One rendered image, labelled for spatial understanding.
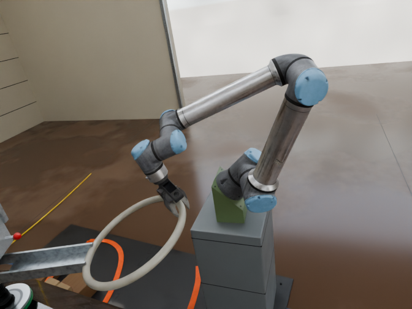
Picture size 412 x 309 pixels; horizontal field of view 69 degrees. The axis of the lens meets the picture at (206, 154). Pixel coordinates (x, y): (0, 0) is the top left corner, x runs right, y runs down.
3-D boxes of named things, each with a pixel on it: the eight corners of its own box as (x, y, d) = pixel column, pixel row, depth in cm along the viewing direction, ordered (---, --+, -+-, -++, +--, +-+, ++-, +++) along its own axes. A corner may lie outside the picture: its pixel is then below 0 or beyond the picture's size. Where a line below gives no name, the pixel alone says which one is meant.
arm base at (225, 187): (219, 167, 178) (229, 157, 173) (244, 186, 181) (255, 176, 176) (213, 186, 162) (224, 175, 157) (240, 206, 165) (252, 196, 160)
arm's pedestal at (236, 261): (221, 273, 246) (206, 185, 208) (284, 283, 229) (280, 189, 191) (200, 331, 205) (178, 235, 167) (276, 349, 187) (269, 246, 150)
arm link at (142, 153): (147, 144, 118) (125, 154, 120) (163, 170, 123) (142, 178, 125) (151, 135, 126) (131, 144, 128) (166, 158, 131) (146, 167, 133)
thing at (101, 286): (68, 312, 109) (63, 308, 107) (101, 224, 153) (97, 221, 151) (188, 260, 102) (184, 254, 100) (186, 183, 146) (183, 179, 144)
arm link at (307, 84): (263, 190, 162) (324, 58, 113) (272, 217, 149) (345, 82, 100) (236, 189, 159) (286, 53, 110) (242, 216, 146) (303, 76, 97)
